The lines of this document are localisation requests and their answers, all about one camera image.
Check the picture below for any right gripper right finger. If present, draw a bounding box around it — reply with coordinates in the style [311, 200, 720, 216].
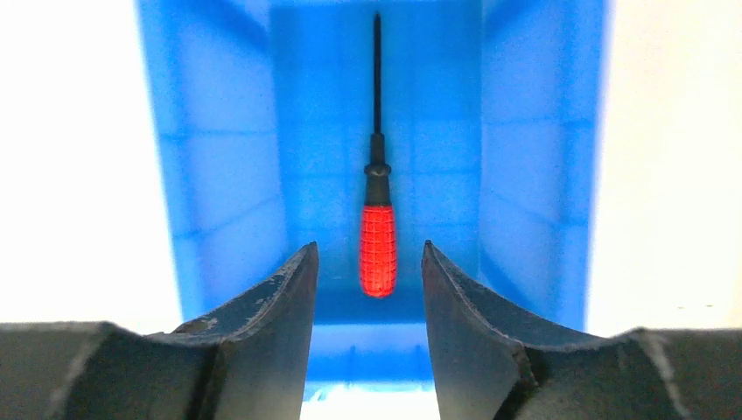
[422, 242, 741, 419]

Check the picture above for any red handled screwdriver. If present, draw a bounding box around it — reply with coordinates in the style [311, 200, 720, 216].
[359, 12, 397, 298]

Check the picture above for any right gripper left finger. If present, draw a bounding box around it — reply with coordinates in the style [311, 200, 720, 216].
[1, 243, 319, 419]

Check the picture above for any blue plastic bin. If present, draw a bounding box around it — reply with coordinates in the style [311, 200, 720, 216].
[136, 1, 608, 396]

